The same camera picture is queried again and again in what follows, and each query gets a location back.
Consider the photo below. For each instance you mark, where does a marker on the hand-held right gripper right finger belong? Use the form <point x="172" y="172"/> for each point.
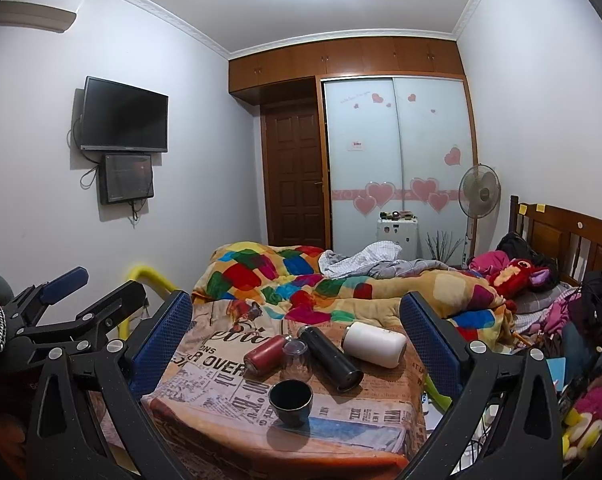
<point x="425" y="346"/>

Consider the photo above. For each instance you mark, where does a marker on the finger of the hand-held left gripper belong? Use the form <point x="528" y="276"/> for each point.
<point x="111" y="307"/>
<point x="65" y="281"/>

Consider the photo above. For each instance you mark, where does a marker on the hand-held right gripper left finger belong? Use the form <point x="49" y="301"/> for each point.
<point x="165" y="345"/>

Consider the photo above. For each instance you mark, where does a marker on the white bottle cup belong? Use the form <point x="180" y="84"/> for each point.
<point x="373" y="344"/>

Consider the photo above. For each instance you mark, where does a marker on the black thermos cup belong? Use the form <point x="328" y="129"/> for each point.
<point x="328" y="360"/>

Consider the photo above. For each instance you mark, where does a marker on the red bottle cup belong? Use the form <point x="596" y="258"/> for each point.
<point x="263" y="355"/>

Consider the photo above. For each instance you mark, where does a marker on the clear glass cup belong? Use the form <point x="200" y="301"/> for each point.
<point x="295" y="357"/>

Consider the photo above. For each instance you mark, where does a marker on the black ceramic cup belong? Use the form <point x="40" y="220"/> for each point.
<point x="291" y="402"/>

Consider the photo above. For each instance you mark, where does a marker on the yellow green tube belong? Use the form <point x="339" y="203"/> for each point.
<point x="436" y="393"/>

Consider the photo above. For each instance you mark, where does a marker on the newspaper print blanket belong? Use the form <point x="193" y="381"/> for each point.
<point x="221" y="410"/>

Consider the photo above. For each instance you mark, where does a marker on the dried twig bundle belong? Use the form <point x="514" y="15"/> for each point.
<point x="443" y="249"/>

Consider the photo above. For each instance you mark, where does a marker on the pink cloth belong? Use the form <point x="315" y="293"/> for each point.
<point x="488" y="261"/>

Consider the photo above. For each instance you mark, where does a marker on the grey checked cloth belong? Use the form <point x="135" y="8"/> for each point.
<point x="366" y="257"/>

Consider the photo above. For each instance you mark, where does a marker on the white appliance by wardrobe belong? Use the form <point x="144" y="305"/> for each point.
<point x="398" y="239"/>

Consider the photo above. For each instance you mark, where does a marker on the colourful patchwork quilt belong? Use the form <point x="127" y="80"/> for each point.
<point x="261" y="272"/>

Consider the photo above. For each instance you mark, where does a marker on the red plush toy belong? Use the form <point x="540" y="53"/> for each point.
<point x="523" y="275"/>

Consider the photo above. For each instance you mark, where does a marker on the purple checked pillow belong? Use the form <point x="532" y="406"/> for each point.
<point x="543" y="305"/>

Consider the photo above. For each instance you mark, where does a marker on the blue book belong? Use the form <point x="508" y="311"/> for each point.
<point x="556" y="374"/>

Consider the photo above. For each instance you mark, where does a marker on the black clothes pile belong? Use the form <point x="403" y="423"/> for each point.
<point x="523" y="250"/>

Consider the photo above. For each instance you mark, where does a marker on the orange patterned cloth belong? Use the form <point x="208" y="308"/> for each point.
<point x="3" y="435"/>

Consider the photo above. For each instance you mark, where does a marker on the standing fan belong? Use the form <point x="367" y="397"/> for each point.
<point x="479" y="191"/>

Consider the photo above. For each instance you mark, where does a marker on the wooden bed headboard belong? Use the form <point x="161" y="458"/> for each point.
<point x="566" y="232"/>

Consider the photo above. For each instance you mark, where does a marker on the yellow plush toy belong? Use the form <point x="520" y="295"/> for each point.
<point x="583" y="435"/>

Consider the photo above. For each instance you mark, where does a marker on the frosted sliding wardrobe doors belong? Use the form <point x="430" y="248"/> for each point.
<point x="396" y="145"/>

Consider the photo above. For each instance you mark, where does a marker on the brown wooden door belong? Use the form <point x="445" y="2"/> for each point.
<point x="293" y="175"/>

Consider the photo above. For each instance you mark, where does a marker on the white air conditioner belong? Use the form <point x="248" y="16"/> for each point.
<point x="28" y="15"/>

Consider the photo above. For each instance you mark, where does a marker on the wooden overhead cabinet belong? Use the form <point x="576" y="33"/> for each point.
<point x="341" y="60"/>

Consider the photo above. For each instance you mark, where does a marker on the yellow tube frame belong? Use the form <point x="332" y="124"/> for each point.
<point x="148" y="276"/>

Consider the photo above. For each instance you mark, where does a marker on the small black wall monitor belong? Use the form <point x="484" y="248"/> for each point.
<point x="127" y="178"/>

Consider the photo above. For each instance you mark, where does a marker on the black wall television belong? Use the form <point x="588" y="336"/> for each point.
<point x="125" y="115"/>

